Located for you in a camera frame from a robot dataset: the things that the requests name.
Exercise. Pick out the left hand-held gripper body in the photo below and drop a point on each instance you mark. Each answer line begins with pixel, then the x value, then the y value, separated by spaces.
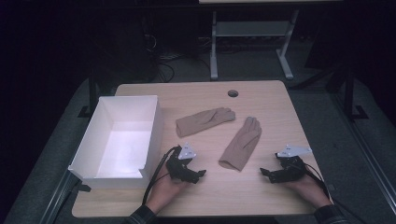
pixel 178 166

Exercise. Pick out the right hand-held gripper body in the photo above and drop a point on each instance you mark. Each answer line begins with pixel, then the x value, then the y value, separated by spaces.
pixel 291 168

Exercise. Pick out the beige glove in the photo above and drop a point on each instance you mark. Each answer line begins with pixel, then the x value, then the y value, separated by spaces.
pixel 241 146
pixel 200 122

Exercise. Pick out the white box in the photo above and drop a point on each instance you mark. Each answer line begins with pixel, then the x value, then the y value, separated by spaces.
pixel 124 146

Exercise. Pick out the person's right hand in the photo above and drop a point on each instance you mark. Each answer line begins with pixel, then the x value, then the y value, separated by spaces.
pixel 308 188

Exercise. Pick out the person's left hand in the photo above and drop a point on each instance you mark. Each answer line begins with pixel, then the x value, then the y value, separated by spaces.
pixel 165 191

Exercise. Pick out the black metal stand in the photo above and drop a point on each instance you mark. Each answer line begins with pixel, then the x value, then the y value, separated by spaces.
pixel 92 93
pixel 350 93

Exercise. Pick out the aluminium floor rail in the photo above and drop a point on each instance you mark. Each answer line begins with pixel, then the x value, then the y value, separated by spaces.
pixel 373 161
pixel 57 199

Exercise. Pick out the white metal table frame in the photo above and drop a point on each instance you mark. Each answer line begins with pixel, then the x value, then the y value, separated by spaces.
pixel 250 28

